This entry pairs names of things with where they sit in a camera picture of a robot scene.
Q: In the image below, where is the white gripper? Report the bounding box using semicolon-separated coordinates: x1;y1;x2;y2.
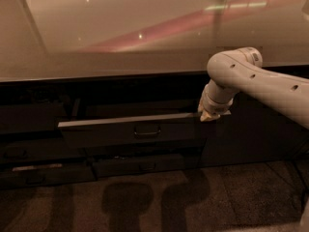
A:
199;80;239;122

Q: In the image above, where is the grey cabinet door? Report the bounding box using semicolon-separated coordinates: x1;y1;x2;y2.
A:
200;93;309;166

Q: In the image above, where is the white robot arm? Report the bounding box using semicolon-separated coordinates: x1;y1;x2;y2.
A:
198;47;309;129

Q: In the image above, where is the grey drawer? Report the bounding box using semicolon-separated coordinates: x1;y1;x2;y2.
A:
91;153;200;178
0;138;85;164
0;165;96;189
0;102;66;134
58;100;220;148

